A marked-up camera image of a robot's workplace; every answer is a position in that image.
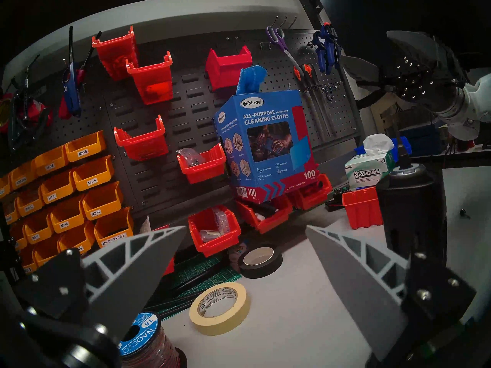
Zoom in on blue cleaning cloths box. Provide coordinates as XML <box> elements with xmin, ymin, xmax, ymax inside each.
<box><xmin>213</xmin><ymin>89</ymin><xmax>319</xmax><ymax>204</ymax></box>

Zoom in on blue microfiber cloth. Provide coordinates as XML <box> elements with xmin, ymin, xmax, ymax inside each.
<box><xmin>235</xmin><ymin>65</ymin><xmax>268</xmax><ymax>95</ymax></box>

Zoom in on orange black screwdriver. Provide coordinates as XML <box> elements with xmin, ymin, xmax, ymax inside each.
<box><xmin>303</xmin><ymin>64</ymin><xmax>338</xmax><ymax>136</ymax></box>
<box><xmin>293</xmin><ymin>66</ymin><xmax>326</xmax><ymax>138</ymax></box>

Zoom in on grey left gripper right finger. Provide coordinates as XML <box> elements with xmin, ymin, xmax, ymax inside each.
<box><xmin>306</xmin><ymin>225</ymin><xmax>409</xmax><ymax>362</ymax></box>

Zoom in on small green circuit board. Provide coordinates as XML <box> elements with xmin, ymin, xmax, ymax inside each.
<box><xmin>325</xmin><ymin>187</ymin><xmax>348</xmax><ymax>212</ymax></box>

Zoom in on black tape roll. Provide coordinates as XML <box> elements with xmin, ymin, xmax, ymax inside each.
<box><xmin>238</xmin><ymin>245</ymin><xmax>283</xmax><ymax>279</ymax></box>

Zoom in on blue handled hanging tool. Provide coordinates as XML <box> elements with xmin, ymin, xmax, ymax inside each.
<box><xmin>63</xmin><ymin>26</ymin><xmax>83</xmax><ymax>118</ymax></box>

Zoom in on purple handled scissors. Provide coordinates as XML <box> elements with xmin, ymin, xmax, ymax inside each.
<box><xmin>266</xmin><ymin>25</ymin><xmax>305</xmax><ymax>78</ymax></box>

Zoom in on dark blue case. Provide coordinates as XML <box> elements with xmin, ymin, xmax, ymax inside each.
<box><xmin>399</xmin><ymin>124</ymin><xmax>442</xmax><ymax>157</ymax></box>

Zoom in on blue handled pliers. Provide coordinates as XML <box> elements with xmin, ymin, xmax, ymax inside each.
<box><xmin>311</xmin><ymin>22</ymin><xmax>343</xmax><ymax>74</ymax></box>

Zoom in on red wire spool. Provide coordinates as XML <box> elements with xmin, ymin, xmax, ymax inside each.
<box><xmin>117</xmin><ymin>313</ymin><xmax>186</xmax><ymax>368</ymax></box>

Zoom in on dark louvered wall panel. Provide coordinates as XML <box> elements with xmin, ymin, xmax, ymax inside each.
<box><xmin>104</xmin><ymin>45</ymin><xmax>269</xmax><ymax>218</ymax></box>

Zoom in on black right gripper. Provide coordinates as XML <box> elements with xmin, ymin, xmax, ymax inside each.
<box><xmin>341</xmin><ymin>31</ymin><xmax>467</xmax><ymax>112</ymax></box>

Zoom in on black metal stand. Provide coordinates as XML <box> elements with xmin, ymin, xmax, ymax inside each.
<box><xmin>0</xmin><ymin>202</ymin><xmax>20</xmax><ymax>283</ymax></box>

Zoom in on green white tissue box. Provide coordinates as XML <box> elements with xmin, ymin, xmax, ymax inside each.
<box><xmin>344</xmin><ymin>133</ymin><xmax>395</xmax><ymax>190</ymax></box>

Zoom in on dark perforated pegboard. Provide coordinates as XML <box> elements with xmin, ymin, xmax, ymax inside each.
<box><xmin>249</xmin><ymin>28</ymin><xmax>363</xmax><ymax>149</ymax></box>

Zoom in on green cutting mat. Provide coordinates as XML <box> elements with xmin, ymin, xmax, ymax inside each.
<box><xmin>146</xmin><ymin>252</ymin><xmax>242</xmax><ymax>320</ymax></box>

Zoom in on beige masking tape roll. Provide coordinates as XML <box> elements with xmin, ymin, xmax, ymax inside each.
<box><xmin>189</xmin><ymin>282</ymin><xmax>252</xmax><ymax>336</ymax></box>

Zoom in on black cylindrical screwdriver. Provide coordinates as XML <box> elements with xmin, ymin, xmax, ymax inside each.
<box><xmin>375</xmin><ymin>162</ymin><xmax>448</xmax><ymax>266</ymax></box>

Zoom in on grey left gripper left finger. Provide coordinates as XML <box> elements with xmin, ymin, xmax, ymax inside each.
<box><xmin>81</xmin><ymin>225</ymin><xmax>187</xmax><ymax>343</ymax></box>

